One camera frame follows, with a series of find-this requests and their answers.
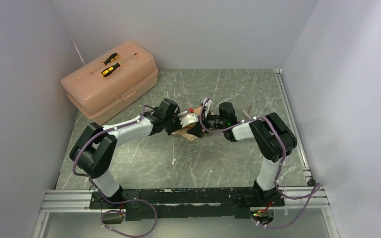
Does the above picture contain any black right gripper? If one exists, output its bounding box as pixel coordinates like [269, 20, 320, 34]
[186, 109, 226, 138]

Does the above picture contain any orange cloth napkin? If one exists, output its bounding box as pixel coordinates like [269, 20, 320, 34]
[171, 107, 207, 141]

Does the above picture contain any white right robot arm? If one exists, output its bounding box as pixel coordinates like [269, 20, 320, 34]
[180, 98, 297, 206]

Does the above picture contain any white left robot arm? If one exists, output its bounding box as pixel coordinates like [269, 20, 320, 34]
[69, 98, 182, 208]

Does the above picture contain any pink plastic toolbox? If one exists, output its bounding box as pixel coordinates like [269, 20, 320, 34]
[61, 41, 158, 125]

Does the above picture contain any lower yellow black screwdriver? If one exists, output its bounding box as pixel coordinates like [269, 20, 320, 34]
[101, 53, 137, 77]

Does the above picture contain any yellow black screwdriver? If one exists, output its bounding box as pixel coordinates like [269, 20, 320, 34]
[101, 53, 137, 77]
[90, 53, 119, 74]

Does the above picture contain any upper yellow black screwdriver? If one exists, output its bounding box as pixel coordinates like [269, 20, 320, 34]
[90, 53, 119, 74]

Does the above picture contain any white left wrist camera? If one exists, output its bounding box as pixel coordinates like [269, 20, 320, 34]
[178, 110, 199, 128]

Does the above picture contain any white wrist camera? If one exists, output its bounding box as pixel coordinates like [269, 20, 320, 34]
[200, 98, 212, 117]
[178, 110, 199, 128]

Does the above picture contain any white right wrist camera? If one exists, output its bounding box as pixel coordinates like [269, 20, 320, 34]
[200, 98, 212, 117]

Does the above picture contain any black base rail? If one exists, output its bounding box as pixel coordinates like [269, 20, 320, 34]
[88, 186, 285, 222]

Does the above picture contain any aluminium frame rail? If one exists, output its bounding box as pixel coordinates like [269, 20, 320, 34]
[32, 187, 340, 238]

